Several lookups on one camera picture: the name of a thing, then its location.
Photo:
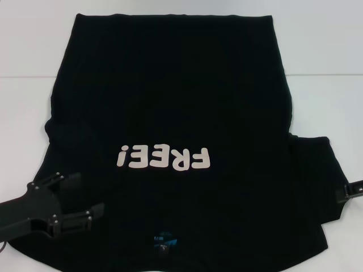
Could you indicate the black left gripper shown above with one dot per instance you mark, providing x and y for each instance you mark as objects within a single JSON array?
[{"x": 31, "y": 209}]

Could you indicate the black shirt with FREE print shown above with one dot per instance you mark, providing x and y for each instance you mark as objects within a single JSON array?
[{"x": 170, "y": 85}]

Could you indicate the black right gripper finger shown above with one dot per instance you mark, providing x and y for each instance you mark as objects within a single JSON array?
[
  {"x": 343, "y": 198},
  {"x": 341, "y": 192}
]

